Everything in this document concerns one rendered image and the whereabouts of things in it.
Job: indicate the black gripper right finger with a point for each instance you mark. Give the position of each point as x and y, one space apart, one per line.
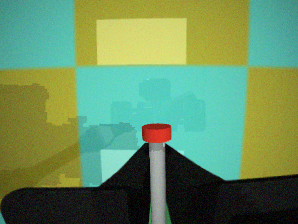
196 196

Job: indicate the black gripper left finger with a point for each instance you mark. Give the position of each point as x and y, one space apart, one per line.
123 199

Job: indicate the grey metal pin with red cap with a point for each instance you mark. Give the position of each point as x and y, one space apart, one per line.
157 134

